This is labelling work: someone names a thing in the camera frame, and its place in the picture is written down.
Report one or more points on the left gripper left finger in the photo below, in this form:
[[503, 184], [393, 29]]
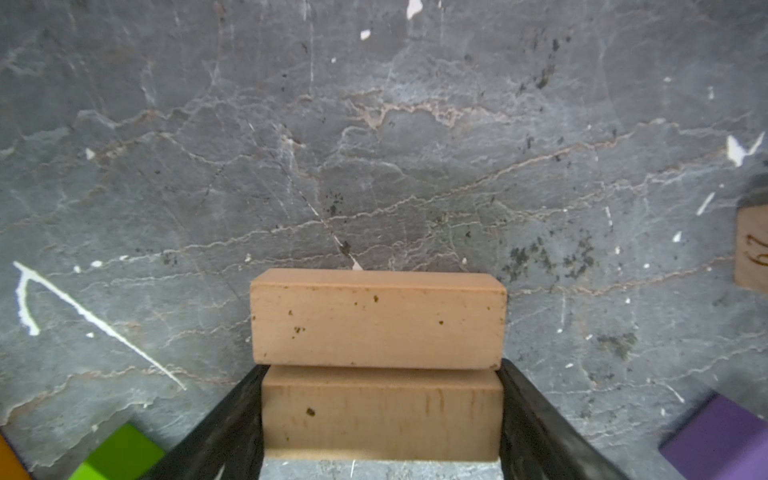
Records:
[[227, 444]]

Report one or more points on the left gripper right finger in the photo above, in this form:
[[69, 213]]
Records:
[[537, 442]]

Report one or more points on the green block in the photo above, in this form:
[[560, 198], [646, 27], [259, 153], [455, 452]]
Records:
[[125, 454]]

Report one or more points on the natural wood block 31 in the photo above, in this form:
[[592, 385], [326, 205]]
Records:
[[318, 413]]

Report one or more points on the natural wood block 58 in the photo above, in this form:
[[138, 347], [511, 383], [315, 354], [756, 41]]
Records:
[[378, 319]]

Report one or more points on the natural wood block 29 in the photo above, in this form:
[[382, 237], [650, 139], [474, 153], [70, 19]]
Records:
[[751, 248]]

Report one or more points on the purple cube block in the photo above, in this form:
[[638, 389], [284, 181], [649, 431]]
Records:
[[722, 440]]

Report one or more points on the orange yellow block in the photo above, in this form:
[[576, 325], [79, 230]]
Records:
[[11, 467]]

